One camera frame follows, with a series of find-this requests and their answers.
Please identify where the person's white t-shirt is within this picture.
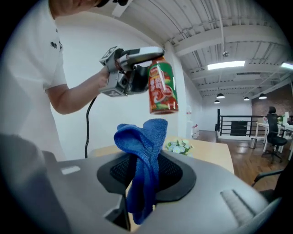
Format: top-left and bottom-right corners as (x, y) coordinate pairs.
(0, 0), (69, 161)

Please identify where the blue cloth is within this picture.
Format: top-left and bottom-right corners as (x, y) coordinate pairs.
(114, 118), (169, 226)

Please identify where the black office chair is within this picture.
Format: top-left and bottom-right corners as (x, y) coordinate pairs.
(261, 106), (288, 164)

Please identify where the white desk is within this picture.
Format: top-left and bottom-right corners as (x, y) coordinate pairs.
(255, 121), (293, 161)

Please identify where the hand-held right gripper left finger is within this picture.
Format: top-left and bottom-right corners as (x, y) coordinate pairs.
(41, 150), (138, 234)

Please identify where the white flower bouquet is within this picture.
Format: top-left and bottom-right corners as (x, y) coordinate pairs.
(165, 138), (194, 157)

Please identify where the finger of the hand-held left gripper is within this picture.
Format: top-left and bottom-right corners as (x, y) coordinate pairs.
(129, 64), (150, 95)
(118, 46), (165, 69)

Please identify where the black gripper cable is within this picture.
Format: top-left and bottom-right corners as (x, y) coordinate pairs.
(84, 96), (98, 159)

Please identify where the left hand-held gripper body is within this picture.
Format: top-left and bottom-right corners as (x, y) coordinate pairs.
(98, 45), (133, 97)

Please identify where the black cabinet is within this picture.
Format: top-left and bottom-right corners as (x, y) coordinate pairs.
(230, 120), (249, 137)

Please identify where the black metal railing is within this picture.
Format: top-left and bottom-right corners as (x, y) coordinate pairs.
(217, 108), (293, 138)

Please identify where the red and green labelled bottle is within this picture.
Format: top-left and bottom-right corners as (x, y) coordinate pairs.
(147, 56), (179, 115)

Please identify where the black chair armrest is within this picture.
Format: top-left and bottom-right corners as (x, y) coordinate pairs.
(250, 157), (293, 203)

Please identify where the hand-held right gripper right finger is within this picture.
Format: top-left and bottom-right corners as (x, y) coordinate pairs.
(137, 149), (283, 234)

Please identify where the wooden table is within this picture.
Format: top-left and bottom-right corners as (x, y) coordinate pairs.
(88, 135), (235, 175)

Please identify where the person's left forearm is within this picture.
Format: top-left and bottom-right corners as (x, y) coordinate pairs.
(50, 68), (109, 115)

